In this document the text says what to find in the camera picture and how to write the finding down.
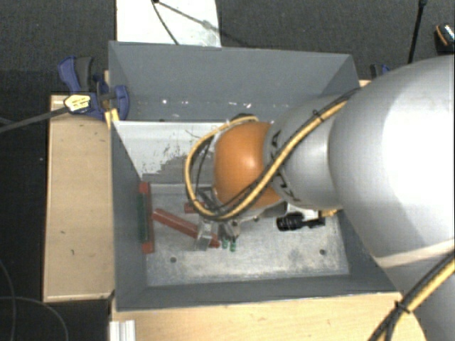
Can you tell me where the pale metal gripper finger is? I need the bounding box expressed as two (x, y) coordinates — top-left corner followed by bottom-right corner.
(193, 221), (215, 252)

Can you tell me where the dark green flat block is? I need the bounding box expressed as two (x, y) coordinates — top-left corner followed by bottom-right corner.
(136, 193), (151, 244)

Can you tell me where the pale wood board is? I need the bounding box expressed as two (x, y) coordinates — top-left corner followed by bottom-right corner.
(42, 94), (117, 303)

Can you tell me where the grey metal bin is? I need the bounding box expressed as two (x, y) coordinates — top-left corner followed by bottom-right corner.
(107, 40), (400, 312)

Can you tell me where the black cylinder on white bracket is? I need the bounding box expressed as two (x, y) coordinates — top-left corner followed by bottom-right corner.
(276, 210), (327, 232)

